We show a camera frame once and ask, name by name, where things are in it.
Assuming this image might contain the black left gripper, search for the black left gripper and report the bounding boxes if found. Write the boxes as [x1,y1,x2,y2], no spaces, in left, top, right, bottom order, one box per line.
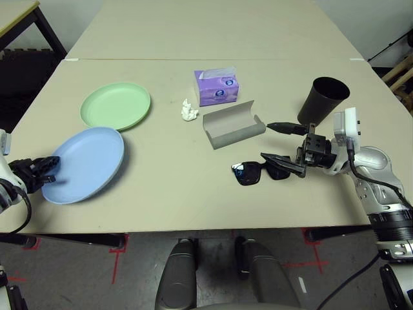
[8,156,62,194]

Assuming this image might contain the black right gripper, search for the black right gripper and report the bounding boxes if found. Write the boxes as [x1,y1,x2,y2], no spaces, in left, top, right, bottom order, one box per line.
[259,121,338,178]

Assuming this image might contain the blue plastic plate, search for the blue plastic plate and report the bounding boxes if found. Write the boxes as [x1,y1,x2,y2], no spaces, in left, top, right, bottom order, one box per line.
[41,126,125,205]

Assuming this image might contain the black sunglasses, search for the black sunglasses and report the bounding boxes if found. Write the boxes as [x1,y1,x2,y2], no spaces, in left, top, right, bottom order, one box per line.
[230,160,293,187]

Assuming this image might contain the grey glasses case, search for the grey glasses case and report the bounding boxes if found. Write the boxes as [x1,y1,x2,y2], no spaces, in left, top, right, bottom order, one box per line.
[202,100,267,150]

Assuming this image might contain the white tissue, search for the white tissue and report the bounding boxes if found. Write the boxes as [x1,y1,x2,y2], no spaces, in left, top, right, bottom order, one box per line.
[180,98,200,122]

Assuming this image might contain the black plastic cup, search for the black plastic cup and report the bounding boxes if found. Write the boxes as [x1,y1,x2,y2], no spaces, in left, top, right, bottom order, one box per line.
[297,76,351,125]

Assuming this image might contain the black table foot bar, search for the black table foot bar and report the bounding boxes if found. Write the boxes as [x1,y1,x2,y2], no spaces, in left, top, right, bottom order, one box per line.
[35,232,126,250]
[0,232,37,249]
[305,225,372,242]

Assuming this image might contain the purple tissue box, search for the purple tissue box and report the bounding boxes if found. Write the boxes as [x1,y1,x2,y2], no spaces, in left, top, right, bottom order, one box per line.
[194,66,241,107]

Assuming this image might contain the black foam floor mat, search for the black foam floor mat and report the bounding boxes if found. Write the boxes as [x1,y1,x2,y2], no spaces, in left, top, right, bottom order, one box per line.
[0,48,65,130]

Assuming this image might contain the green plastic plate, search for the green plastic plate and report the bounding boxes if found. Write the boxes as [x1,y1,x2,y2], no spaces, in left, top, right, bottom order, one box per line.
[79,82,152,132]

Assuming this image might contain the long red floor tape corner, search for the long red floor tape corner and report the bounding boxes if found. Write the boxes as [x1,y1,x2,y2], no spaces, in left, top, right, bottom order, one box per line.
[108,234,130,285]

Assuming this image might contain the red floor tape cross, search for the red floor tape cross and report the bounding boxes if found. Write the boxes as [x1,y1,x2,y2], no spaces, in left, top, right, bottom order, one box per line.
[283,243,329,275]

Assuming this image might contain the grey robot right leg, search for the grey robot right leg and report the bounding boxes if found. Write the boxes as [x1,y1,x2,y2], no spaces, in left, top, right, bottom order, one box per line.
[234,236,301,310]

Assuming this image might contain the grey robot leg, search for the grey robot leg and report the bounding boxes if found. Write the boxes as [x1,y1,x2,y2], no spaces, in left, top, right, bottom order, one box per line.
[234,236,301,310]
[154,238,198,310]

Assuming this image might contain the wooden stool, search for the wooden stool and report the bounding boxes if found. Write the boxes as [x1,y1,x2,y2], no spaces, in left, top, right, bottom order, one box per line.
[382,54,413,117]

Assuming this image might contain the black stand rod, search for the black stand rod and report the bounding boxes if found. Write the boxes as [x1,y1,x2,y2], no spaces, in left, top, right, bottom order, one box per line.
[367,30,413,62]

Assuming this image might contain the grey robot left leg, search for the grey robot left leg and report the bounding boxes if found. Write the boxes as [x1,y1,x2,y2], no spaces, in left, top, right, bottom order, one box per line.
[154,238,198,310]

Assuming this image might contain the grey robot torso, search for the grey robot torso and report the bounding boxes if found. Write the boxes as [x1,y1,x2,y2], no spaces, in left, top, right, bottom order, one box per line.
[193,302,297,310]

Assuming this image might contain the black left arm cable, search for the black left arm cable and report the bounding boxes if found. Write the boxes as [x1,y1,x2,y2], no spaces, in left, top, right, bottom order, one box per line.
[0,185,33,235]

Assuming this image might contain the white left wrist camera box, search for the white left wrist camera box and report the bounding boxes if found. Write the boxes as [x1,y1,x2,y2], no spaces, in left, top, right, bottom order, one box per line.
[0,129,12,156]

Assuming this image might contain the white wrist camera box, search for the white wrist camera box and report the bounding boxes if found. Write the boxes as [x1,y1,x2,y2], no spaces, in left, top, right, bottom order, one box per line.
[332,107,361,152]
[0,129,12,156]

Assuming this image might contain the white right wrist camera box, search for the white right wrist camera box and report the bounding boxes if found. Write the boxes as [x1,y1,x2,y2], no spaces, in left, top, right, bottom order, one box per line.
[332,107,361,152]

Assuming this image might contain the side table with black frame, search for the side table with black frame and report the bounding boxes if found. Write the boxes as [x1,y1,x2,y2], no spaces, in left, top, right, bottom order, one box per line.
[0,0,68,56]

